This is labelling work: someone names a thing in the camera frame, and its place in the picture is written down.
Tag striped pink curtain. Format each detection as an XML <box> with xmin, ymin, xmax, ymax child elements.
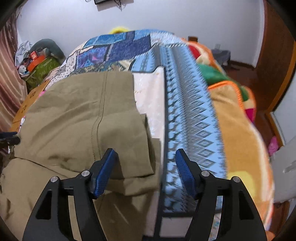
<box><xmin>0</xmin><ymin>13</ymin><xmax>27</xmax><ymax>132</ymax></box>

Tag yellow fluffy object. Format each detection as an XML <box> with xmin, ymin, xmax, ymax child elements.
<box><xmin>109</xmin><ymin>27</ymin><xmax>130</xmax><ymax>34</ymax></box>

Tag green patterned bag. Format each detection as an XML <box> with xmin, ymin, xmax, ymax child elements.
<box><xmin>25</xmin><ymin>57</ymin><xmax>60</xmax><ymax>92</ymax></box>

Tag orange multicolour fleece blanket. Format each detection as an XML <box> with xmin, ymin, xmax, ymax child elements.
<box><xmin>185</xmin><ymin>41</ymin><xmax>274</xmax><ymax>228</ymax></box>

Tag light grey clothes pile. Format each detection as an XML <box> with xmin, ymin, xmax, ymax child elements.
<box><xmin>15</xmin><ymin>41</ymin><xmax>32</xmax><ymax>67</ymax></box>

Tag orange box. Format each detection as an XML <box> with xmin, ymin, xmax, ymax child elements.
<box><xmin>27</xmin><ymin>55</ymin><xmax>46</xmax><ymax>72</ymax></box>

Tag olive green pants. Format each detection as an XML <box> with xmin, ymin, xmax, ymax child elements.
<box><xmin>1</xmin><ymin>71</ymin><xmax>161</xmax><ymax>240</ymax></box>

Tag wooden carved board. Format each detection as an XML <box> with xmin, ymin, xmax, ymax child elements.
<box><xmin>10</xmin><ymin>80</ymin><xmax>49</xmax><ymax>132</ymax></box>

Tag blue patchwork bedspread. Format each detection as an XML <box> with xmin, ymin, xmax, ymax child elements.
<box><xmin>43</xmin><ymin>29</ymin><xmax>228</xmax><ymax>239</ymax></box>

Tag dark grey bag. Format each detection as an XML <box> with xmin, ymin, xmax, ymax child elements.
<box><xmin>211</xmin><ymin>49</ymin><xmax>231</xmax><ymax>66</ymax></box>

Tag wall mounted black monitor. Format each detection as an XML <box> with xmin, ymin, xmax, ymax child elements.
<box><xmin>94</xmin><ymin>0</ymin><xmax>109</xmax><ymax>5</ymax></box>

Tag brown wooden door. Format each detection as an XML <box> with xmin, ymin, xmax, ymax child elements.
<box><xmin>255</xmin><ymin>1</ymin><xmax>295</xmax><ymax>113</ymax></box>

